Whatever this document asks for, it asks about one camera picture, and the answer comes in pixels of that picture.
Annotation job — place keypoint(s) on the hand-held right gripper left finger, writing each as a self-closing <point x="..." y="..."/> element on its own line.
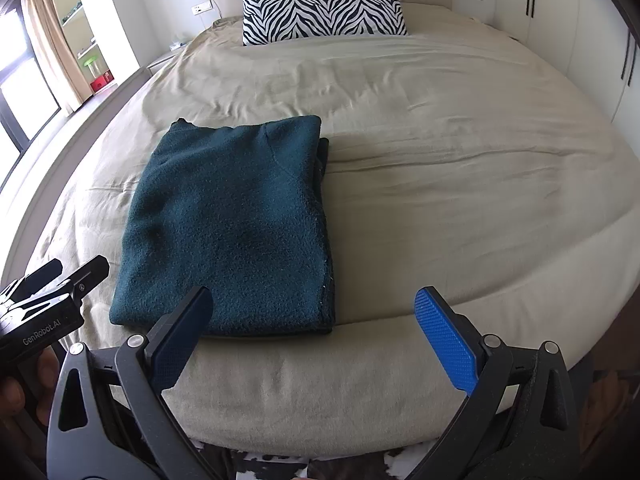
<point x="185" y="340"/>

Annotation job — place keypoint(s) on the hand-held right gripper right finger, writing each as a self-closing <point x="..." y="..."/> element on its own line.
<point x="447" y="340"/>

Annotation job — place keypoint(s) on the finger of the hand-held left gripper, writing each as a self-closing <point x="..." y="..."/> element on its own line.
<point x="90" y="277"/>
<point x="35" y="280"/>

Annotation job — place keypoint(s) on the teal knit sweater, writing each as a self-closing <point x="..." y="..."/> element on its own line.
<point x="225" y="220"/>

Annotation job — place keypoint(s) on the person's left hand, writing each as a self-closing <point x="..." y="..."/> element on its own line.
<point x="45" y="375"/>

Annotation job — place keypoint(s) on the bed with beige sheet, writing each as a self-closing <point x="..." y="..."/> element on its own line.
<point x="450" y="160"/>

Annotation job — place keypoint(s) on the red box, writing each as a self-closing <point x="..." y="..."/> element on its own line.
<point x="101" y="82"/>

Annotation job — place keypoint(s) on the dark framed window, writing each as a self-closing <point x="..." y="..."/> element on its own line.
<point x="20" y="85"/>

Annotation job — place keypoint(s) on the green container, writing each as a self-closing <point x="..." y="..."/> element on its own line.
<point x="91" y="67"/>

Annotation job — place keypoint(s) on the white nightstand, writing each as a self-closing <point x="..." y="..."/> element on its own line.
<point x="167" y="57"/>

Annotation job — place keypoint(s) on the beige curtain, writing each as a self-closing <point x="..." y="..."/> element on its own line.
<point x="52" y="45"/>

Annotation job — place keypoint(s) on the white wardrobe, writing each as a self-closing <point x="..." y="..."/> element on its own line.
<point x="550" y="10"/>

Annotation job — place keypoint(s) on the zebra print pillow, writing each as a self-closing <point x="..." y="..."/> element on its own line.
<point x="325" y="12"/>

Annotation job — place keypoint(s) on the white wall shelf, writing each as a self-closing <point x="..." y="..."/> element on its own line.
<point x="75" y="15"/>

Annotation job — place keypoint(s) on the white wall socket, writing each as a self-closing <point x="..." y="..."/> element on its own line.
<point x="202" y="9"/>

